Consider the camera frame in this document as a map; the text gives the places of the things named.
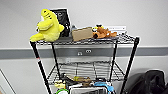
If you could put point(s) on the brown cardboard box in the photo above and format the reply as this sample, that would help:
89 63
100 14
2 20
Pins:
82 34

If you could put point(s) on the orange plush toy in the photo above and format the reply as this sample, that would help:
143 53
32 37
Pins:
104 32

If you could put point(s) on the small tan item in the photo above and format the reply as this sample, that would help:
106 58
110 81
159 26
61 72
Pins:
81 79

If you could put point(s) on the black bag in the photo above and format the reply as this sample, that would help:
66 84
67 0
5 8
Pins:
68 79

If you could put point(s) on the black box with white print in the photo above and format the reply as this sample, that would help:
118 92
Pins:
65 16

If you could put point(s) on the flat white box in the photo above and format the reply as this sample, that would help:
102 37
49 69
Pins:
118 28

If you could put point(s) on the yellow plush toy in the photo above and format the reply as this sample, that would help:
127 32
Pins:
50 28

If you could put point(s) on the blue cloth bag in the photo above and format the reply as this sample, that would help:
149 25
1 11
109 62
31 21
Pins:
103 85

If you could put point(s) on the grey framed book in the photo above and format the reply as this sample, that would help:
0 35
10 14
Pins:
88 90

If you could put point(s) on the small yellow item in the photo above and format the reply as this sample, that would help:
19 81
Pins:
60 85

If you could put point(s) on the black office chair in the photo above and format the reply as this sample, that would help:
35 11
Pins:
150 83

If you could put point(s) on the white wall outlet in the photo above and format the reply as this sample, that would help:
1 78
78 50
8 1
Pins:
88 51
79 53

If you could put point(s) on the long grey wall band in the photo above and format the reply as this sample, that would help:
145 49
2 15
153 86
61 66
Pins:
20 53

